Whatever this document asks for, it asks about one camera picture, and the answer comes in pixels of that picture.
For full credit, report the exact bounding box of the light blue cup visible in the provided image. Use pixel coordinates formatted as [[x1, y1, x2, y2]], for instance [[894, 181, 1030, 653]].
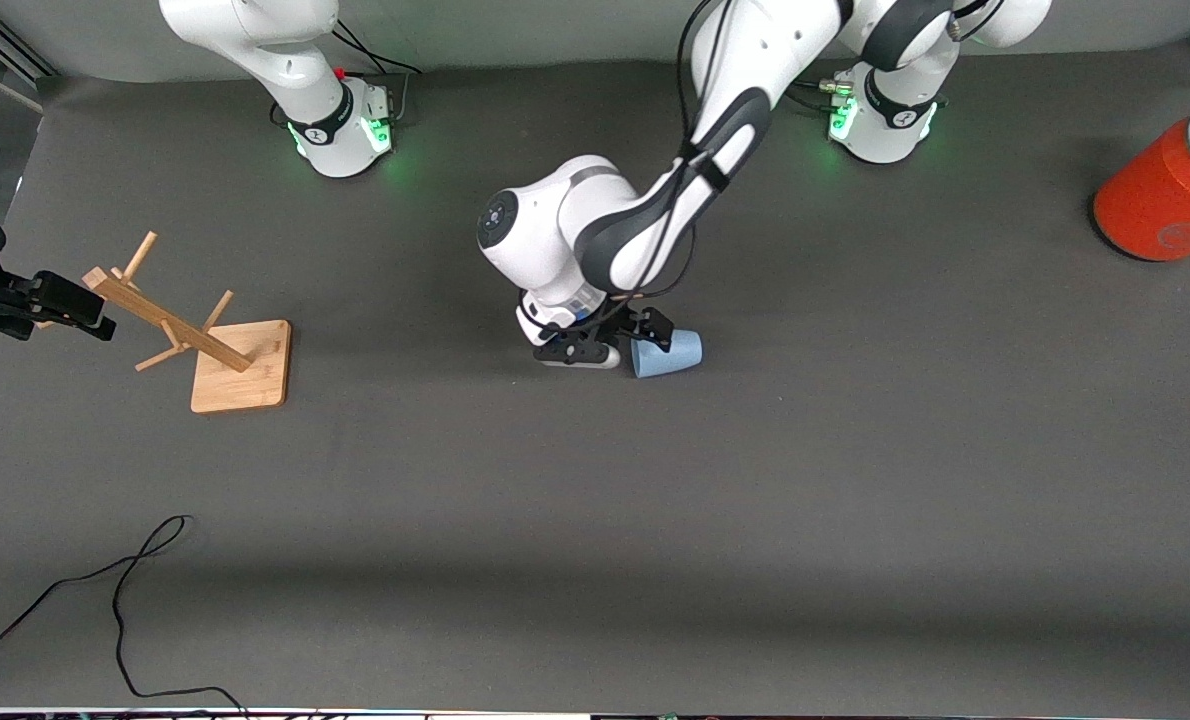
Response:
[[630, 328, 705, 380]]

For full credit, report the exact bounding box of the wooden mug tree stand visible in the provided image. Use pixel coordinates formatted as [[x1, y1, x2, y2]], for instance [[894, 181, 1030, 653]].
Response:
[[82, 231, 293, 414]]

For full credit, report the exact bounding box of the orange cylindrical speaker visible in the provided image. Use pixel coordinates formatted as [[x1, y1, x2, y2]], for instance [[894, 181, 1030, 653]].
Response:
[[1092, 100, 1190, 264]]

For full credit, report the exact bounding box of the long black cable on table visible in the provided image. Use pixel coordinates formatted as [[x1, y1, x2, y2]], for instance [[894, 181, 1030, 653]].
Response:
[[0, 515, 248, 717]]

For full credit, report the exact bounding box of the black right arm base cable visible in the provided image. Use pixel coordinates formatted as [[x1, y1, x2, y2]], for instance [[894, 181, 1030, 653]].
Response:
[[330, 15, 427, 121]]

